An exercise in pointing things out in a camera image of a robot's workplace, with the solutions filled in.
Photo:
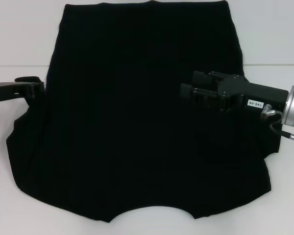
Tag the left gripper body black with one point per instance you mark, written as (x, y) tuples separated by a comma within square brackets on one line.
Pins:
[(2, 91)]

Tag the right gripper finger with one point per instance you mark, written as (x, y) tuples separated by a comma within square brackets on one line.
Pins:
[(198, 95), (201, 77)]

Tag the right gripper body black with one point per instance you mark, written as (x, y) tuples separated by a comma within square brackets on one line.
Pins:
[(235, 88)]

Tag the black shirt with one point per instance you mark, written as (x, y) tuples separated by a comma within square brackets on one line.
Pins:
[(147, 61)]

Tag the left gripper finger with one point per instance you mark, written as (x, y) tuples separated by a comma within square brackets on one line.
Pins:
[(31, 89)]

